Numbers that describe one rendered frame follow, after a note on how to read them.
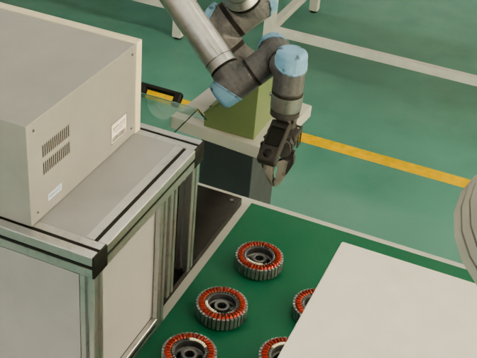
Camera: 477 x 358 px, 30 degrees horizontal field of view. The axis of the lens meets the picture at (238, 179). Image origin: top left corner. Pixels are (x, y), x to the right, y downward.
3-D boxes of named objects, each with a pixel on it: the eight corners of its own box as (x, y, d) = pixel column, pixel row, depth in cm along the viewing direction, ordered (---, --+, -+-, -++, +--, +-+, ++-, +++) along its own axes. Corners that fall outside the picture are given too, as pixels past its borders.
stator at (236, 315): (228, 291, 200) (229, 278, 198) (256, 321, 193) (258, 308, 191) (185, 307, 195) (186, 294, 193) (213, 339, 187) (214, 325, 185)
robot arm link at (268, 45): (238, 50, 218) (250, 70, 210) (275, 23, 217) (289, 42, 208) (255, 72, 223) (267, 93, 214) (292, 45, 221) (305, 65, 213)
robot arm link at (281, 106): (297, 104, 206) (264, 94, 208) (294, 121, 209) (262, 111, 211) (307, 90, 212) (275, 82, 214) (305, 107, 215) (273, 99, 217)
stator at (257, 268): (246, 246, 215) (248, 234, 213) (289, 261, 211) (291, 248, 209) (226, 271, 206) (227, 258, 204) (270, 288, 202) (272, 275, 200)
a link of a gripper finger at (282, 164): (292, 180, 226) (296, 149, 221) (283, 191, 221) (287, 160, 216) (280, 176, 227) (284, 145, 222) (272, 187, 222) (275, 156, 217)
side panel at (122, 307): (150, 316, 192) (155, 193, 174) (162, 320, 191) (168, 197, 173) (81, 404, 170) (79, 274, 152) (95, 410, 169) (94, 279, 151)
